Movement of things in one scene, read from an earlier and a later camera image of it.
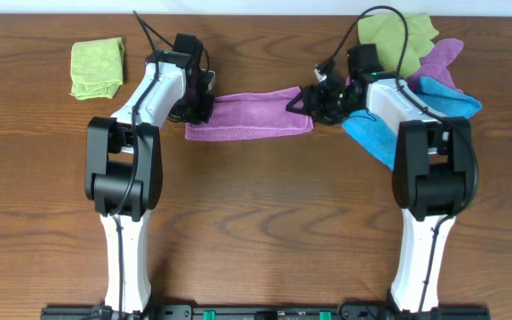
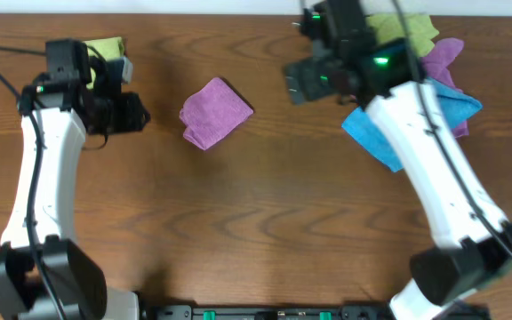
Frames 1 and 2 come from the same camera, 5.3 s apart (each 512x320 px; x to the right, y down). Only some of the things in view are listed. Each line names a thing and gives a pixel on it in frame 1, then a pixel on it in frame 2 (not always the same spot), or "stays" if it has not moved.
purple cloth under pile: [433, 64] stays
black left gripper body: [194, 108] to [116, 108]
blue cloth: [379, 140] stays
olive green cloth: [388, 33] stays
